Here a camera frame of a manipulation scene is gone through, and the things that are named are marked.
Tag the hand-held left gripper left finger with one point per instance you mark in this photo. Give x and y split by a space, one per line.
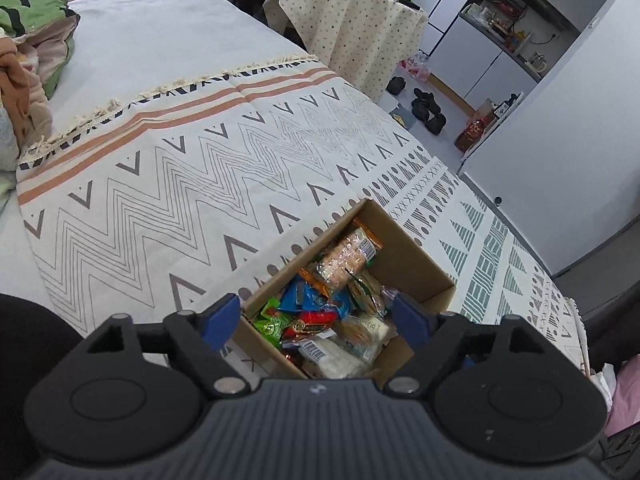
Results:
222 317

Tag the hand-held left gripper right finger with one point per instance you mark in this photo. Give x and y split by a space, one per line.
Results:
410 317

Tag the clear white cracker packet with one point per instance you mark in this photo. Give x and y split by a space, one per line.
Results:
372 330

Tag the small green snack packet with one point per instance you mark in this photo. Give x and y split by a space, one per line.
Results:
265 315

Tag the green-ended cookie packet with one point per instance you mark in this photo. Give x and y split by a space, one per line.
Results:
367 292

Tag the cardboard box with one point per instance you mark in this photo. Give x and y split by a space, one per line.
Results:
410 260

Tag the blue snack packet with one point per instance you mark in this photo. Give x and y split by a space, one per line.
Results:
300 297
341 305

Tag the long white cake packet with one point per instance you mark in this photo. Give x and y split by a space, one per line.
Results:
335 357

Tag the orange rice cracker packet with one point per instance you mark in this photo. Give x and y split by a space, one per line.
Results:
345 260

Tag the red snack bar packet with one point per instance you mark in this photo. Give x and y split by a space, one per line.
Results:
310 321

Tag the small orange snack packet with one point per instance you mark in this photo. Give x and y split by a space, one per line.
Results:
312 280

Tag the pink cloth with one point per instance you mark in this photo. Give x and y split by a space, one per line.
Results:
625 395

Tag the white crumpled cloth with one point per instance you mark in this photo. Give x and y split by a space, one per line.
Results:
604 377

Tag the patterned geometric blanket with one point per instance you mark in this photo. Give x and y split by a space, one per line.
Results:
200 185

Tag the red gift box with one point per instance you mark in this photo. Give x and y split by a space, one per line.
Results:
471 135

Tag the blue floor mat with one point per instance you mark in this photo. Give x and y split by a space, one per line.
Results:
402 116

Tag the spray bottle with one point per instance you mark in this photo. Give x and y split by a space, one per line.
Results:
511 101

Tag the white plastic bag on floor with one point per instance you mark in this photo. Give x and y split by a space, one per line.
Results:
416 66

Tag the white kitchen cabinet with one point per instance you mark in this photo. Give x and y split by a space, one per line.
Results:
480 70

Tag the white bed sheet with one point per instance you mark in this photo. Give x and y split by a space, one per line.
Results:
150 35

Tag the small table with dotted cloth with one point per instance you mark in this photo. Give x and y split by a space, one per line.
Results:
340 20

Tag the black grid sliding door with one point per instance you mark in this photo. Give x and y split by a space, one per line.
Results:
440 5

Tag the kitchen shelf rack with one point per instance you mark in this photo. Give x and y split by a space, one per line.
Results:
495 10

